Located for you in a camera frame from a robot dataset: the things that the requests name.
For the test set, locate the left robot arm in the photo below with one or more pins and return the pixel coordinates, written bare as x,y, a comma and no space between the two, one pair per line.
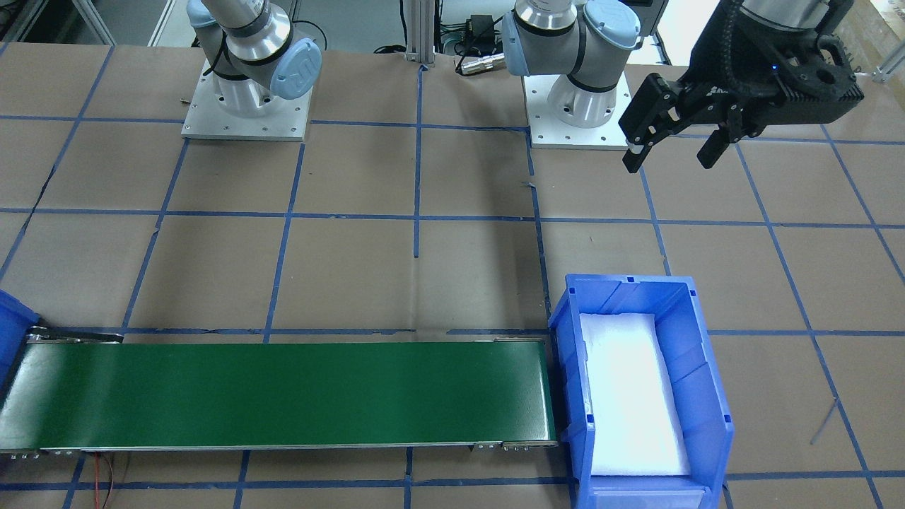
590,44

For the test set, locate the green conveyor belt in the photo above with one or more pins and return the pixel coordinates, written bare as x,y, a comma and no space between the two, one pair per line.
174,397

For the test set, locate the white foam pad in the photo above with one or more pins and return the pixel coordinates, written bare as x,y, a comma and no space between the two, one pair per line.
637,430

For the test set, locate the black power adapter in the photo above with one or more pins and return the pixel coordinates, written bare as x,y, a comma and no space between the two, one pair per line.
480,35

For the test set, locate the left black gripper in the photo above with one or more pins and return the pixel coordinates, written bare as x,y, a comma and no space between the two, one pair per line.
715,58

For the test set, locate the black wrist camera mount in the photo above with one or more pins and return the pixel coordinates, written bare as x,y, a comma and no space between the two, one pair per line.
816,84

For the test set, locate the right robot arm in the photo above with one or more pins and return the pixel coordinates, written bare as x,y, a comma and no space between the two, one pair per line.
255,56

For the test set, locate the aluminium frame post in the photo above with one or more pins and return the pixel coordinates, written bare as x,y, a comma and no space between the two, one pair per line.
420,28

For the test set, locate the blue plastic bin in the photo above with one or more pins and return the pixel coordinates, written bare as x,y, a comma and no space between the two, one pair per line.
16,320
700,400

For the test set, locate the silver cylindrical connector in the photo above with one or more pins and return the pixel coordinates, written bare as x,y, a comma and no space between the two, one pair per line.
469,66

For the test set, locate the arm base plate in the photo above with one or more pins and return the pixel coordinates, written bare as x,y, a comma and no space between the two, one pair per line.
223,110
563,116

